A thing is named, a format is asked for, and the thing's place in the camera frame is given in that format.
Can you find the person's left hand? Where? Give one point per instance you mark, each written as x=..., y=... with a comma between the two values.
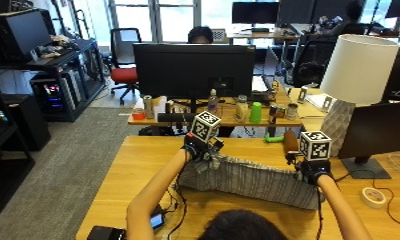
x=194, y=147

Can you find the person's right hand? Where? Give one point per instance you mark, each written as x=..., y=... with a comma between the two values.
x=315, y=170

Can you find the grey striped cloth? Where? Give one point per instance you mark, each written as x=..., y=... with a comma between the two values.
x=248, y=180

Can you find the white marker cube left glove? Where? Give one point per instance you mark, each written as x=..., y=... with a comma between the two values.
x=206, y=126

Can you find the white marker cube glove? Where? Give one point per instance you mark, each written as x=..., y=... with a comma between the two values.
x=206, y=126
x=315, y=145

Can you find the white marker cube right glove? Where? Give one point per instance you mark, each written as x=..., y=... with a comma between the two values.
x=315, y=145

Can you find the green toy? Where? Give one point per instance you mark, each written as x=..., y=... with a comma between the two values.
x=274, y=139

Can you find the clear plastic bottle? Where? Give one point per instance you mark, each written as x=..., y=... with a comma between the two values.
x=212, y=101

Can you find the white tape roll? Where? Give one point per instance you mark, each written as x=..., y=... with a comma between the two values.
x=374, y=197

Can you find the beige bottle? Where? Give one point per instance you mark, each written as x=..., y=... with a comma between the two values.
x=242, y=110

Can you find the orange small container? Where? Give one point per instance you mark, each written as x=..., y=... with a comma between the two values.
x=139, y=114

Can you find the green plastic cup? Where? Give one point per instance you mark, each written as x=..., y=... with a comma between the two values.
x=255, y=113

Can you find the black monitor on stand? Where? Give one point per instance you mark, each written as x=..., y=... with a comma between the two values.
x=378, y=133

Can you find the glass jar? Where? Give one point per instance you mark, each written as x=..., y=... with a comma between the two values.
x=292, y=111

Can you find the dark can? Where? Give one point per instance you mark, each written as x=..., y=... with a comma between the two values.
x=274, y=114

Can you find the large black monitor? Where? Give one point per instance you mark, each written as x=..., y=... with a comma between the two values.
x=194, y=70

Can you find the the person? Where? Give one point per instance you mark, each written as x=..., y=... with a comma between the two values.
x=240, y=226

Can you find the black smartphone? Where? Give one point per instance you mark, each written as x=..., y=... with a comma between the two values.
x=157, y=220

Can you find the white table lamp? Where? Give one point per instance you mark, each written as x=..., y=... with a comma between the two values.
x=354, y=83

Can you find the red office chair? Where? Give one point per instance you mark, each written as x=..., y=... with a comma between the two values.
x=123, y=63

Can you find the black device box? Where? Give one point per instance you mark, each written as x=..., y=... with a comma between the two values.
x=106, y=233

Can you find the black office chair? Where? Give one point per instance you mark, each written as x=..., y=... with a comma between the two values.
x=314, y=60

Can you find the black computer tower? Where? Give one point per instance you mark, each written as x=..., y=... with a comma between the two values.
x=54, y=93

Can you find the black shelf unit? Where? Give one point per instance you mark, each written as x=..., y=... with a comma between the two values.
x=62, y=76

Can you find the black monitor on shelf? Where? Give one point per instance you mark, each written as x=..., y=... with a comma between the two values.
x=21, y=33

